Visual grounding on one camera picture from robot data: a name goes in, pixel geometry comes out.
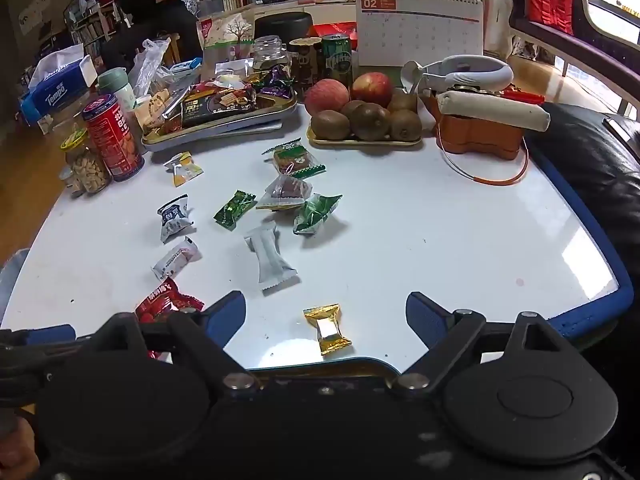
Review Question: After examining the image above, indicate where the green lidded tumbler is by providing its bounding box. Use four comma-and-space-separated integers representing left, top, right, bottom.
96, 67, 137, 111

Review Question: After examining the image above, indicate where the blue tissue box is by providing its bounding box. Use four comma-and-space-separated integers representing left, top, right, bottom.
19, 43, 98, 126

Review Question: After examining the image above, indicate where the red biscuit can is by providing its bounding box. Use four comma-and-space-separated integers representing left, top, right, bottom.
81, 94, 146, 183

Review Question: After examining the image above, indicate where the beige snack packet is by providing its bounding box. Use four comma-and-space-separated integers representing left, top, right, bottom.
135, 87, 173, 131

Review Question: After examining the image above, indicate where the green-edged cookie packet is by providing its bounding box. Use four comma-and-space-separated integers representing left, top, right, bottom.
261, 138, 327, 181

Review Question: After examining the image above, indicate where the dark ornate sofa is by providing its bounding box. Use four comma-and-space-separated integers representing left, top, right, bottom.
505, 0, 640, 78

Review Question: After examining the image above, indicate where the bookshelf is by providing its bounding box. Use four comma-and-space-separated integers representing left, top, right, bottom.
62, 0, 131, 68

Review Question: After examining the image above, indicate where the clear plastic bag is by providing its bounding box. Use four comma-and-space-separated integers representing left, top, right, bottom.
127, 37, 173, 98

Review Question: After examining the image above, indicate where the red apple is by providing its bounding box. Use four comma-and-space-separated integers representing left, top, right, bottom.
350, 71, 394, 108
304, 78, 351, 116

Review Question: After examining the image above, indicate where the blue table edge padding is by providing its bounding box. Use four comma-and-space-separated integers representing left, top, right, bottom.
522, 142, 633, 338

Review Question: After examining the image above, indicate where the small glass jar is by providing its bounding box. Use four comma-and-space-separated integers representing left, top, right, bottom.
59, 167, 86, 198

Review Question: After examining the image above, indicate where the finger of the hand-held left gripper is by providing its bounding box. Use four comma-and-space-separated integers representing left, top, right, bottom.
0, 324, 96, 361

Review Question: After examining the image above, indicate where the white cloth roll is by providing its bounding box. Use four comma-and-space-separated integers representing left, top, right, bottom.
435, 90, 551, 133

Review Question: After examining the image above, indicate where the orange box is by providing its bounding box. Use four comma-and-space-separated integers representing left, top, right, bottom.
432, 87, 526, 161

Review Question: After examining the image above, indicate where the clear brown date packet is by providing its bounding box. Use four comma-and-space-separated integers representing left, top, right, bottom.
255, 175, 313, 212

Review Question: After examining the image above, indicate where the red flat box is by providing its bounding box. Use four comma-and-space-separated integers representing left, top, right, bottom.
306, 22, 358, 51

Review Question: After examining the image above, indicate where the green drink can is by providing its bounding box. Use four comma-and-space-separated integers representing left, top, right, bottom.
320, 33, 354, 86

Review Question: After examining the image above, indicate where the gold candy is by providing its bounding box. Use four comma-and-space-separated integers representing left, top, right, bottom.
302, 303, 353, 357

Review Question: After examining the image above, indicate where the desk calendar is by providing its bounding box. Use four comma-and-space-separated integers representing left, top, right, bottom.
354, 0, 485, 68

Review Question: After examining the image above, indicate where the orange wire hoop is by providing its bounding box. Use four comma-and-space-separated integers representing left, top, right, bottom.
436, 125, 531, 187

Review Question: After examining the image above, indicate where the red cushion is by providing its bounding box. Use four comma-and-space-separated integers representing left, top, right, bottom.
525, 0, 575, 36

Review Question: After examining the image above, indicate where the black cracker packet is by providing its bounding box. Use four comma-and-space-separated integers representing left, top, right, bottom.
180, 85, 257, 128

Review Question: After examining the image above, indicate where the pale blue plastic cover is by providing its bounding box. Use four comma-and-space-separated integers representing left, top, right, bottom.
0, 249, 31, 311

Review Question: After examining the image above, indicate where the black leather seat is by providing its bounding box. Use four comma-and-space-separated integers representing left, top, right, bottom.
525, 101, 640, 281

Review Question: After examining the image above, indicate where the yellow fruit tray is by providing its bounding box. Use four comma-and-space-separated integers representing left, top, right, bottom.
306, 125, 426, 150

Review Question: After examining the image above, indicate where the green candy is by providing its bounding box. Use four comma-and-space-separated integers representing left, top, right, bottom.
213, 189, 257, 231

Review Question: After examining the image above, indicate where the peanut jar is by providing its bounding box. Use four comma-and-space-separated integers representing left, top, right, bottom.
60, 129, 113, 195

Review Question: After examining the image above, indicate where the pale blue snack tin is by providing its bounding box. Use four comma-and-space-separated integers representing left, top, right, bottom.
141, 72, 299, 153

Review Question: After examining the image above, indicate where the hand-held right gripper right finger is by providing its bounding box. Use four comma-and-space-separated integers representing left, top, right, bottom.
392, 291, 568, 394

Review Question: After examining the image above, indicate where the red snack packet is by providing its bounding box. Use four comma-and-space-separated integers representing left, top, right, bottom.
134, 277, 206, 326

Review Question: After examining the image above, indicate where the wall poster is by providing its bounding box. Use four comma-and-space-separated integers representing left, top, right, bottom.
17, 0, 53, 36

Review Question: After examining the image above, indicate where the person's left hand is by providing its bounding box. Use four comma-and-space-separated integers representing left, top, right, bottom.
0, 417, 40, 480

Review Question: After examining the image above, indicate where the black white snack packet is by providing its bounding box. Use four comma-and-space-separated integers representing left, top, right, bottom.
156, 194, 195, 245

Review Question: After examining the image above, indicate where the yellow snack packet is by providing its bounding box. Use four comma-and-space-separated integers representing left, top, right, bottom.
164, 151, 205, 188

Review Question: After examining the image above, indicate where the empty glass jar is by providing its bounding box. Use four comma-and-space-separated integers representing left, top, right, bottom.
251, 35, 292, 73

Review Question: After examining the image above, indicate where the white stick snack packet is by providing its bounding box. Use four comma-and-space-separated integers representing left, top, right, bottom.
151, 236, 203, 282

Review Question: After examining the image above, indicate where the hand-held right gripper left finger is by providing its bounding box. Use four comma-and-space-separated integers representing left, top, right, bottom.
91, 290, 262, 394

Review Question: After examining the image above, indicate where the clear green snack packet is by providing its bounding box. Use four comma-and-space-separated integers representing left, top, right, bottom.
292, 193, 343, 236

